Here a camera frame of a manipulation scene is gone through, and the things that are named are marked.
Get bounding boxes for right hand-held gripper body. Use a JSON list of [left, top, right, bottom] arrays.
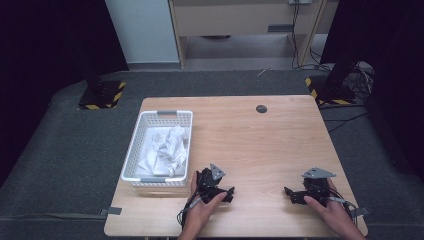
[[302, 167, 336, 206]]

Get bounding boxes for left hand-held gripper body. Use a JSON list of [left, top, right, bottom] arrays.
[[195, 163, 226, 204]]

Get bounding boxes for white printed t-shirt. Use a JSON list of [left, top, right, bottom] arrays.
[[137, 124, 189, 178]]

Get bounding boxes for white plastic basket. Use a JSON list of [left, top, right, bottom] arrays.
[[120, 109, 194, 188]]

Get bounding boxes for person's right hand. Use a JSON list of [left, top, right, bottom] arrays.
[[303, 178, 355, 234]]

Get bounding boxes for person's left hand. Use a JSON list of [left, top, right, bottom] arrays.
[[181, 171, 228, 233]]

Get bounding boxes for grey tape strip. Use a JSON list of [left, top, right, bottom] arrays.
[[99, 206, 123, 216], [351, 206, 370, 218]]

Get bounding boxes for black stand with striped base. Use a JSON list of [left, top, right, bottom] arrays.
[[78, 68, 127, 110], [304, 61, 357, 106]]

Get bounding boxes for black curtain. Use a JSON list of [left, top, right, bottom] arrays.
[[319, 0, 424, 183], [0, 0, 129, 188]]

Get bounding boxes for light wooden desk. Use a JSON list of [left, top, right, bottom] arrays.
[[168, 0, 339, 68]]

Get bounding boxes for white partition panel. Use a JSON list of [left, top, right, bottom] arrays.
[[104, 0, 181, 64]]

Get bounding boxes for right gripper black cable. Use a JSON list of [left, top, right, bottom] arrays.
[[328, 188, 359, 219]]

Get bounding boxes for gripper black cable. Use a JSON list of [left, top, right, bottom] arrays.
[[328, 188, 359, 219], [176, 196, 204, 229]]

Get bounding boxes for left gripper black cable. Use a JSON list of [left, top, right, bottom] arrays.
[[176, 196, 204, 229]]

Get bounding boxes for black floor cable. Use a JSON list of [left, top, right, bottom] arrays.
[[321, 111, 369, 133]]

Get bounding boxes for tangled floor cable bundle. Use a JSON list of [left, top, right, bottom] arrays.
[[346, 61, 375, 101]]

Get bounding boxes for hanging black cables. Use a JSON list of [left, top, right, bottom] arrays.
[[291, 3, 331, 71]]

